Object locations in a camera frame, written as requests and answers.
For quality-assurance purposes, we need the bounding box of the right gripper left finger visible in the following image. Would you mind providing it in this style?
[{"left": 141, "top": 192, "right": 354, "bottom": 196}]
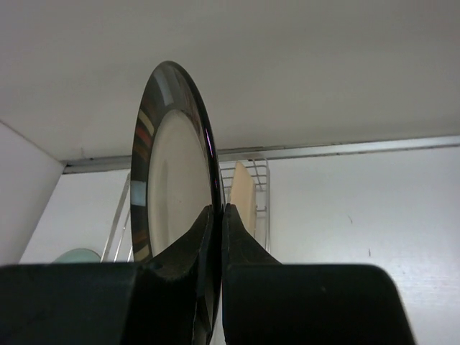
[{"left": 125, "top": 206, "right": 214, "bottom": 344}]

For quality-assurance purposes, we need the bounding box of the beige wooden plate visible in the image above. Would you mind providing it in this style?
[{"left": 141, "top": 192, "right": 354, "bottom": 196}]
[{"left": 229, "top": 161, "right": 257, "bottom": 237}]

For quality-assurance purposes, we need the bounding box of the dark striped rim plate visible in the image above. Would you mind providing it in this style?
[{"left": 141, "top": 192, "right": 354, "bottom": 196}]
[{"left": 130, "top": 61, "right": 224, "bottom": 326}]

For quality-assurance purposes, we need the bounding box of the clear glass plate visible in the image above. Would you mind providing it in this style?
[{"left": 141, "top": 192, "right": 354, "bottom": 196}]
[{"left": 54, "top": 248, "right": 101, "bottom": 264}]

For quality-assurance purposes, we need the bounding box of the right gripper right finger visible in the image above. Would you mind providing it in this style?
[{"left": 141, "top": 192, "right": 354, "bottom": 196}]
[{"left": 221, "top": 203, "right": 360, "bottom": 345}]

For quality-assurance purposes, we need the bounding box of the wire dish rack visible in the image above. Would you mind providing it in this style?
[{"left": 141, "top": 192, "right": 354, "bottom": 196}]
[{"left": 101, "top": 160, "right": 270, "bottom": 262}]

